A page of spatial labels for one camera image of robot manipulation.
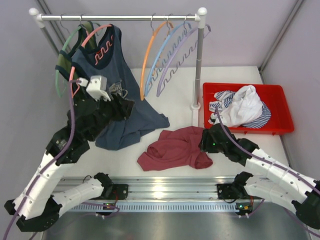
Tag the blue tank top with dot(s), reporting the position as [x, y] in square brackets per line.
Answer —
[144, 119]

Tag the aluminium rail base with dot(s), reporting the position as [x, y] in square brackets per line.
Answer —
[215, 194]

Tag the lilac hanger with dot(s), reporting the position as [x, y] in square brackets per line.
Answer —
[163, 79]

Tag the light blue hanger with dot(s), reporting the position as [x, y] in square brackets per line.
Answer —
[160, 62]

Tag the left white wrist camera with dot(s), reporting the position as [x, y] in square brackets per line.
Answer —
[96, 87]

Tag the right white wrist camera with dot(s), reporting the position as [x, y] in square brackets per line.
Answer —
[213, 119]

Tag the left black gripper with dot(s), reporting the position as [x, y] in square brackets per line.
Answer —
[119, 107]

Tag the white clothes rack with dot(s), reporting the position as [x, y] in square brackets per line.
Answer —
[199, 17]

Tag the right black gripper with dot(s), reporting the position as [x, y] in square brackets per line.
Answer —
[205, 145]

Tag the blue striped garment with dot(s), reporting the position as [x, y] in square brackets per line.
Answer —
[215, 106]

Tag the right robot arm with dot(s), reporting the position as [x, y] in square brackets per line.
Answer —
[275, 175]

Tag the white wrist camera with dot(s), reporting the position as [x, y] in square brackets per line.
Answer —
[96, 87]
[213, 119]

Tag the white cloth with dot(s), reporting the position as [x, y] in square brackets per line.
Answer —
[241, 107]

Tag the green hanger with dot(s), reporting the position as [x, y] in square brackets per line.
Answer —
[61, 87]

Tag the maroon red tank top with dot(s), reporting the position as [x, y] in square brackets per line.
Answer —
[175, 149]

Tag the red plastic bin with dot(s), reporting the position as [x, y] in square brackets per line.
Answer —
[273, 96]

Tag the pink hanger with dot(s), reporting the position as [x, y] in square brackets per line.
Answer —
[88, 46]

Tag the olive green tank top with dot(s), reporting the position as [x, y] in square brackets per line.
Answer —
[63, 65]

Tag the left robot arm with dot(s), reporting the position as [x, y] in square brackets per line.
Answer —
[37, 208]

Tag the orange hanger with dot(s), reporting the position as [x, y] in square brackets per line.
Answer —
[146, 56]

